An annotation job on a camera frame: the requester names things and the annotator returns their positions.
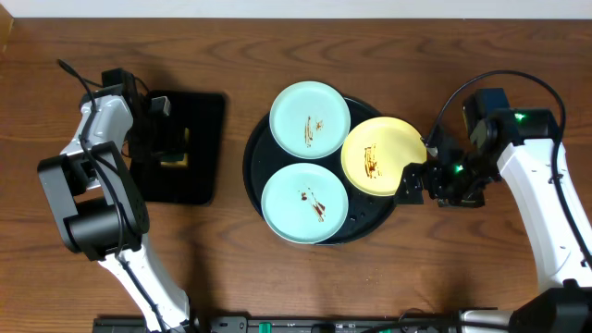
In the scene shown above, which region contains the light blue plate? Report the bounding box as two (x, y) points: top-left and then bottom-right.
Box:
(261, 163), (349, 244)
(269, 80), (352, 160)

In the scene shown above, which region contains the black cable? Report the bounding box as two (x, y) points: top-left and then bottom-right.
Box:
(425, 69), (592, 269)
(56, 58), (167, 333)

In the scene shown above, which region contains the green and yellow sponge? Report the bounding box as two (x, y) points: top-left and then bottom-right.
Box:
(159, 128), (190, 167)

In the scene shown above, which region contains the right black cable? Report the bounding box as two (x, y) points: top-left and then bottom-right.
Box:
(425, 69), (592, 269)

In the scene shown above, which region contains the left black cable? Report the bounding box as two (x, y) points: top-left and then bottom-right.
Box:
(56, 58), (167, 333)

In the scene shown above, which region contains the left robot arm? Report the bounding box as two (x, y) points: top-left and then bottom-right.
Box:
(37, 68), (194, 332)

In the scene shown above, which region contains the black rectangular tray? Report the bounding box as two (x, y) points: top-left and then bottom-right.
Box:
(130, 90), (227, 205)

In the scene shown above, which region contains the black round tray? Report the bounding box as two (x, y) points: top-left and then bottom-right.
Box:
(242, 116), (396, 245)

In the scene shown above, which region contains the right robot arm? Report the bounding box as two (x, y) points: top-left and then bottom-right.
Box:
(395, 88), (591, 332)

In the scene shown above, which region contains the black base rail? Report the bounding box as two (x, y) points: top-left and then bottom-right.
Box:
(91, 307), (512, 333)

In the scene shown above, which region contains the yellow plate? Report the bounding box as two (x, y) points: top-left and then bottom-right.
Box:
(340, 117), (427, 197)

